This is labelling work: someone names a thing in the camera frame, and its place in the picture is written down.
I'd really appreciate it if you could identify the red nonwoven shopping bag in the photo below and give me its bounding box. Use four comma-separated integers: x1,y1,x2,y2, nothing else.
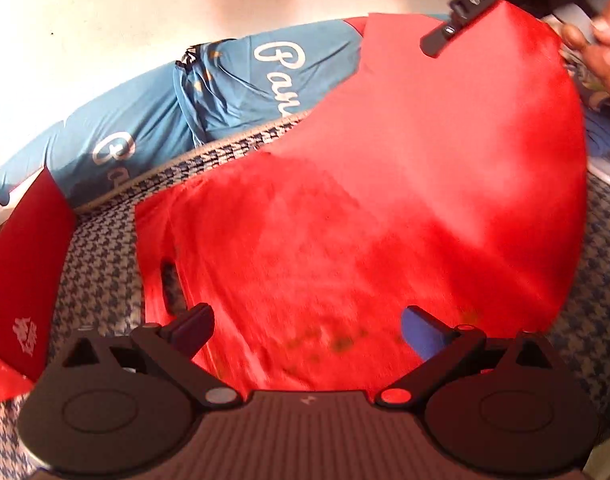
136,2,587,393

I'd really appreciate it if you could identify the person's right hand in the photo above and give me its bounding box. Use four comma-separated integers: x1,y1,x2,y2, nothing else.
562,1,610,95

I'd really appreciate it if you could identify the red Kappa shoe box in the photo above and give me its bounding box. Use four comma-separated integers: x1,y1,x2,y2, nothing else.
0,169,77,402

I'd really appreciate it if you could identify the blue printed pillow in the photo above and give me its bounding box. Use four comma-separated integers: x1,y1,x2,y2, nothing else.
0,16,367,207

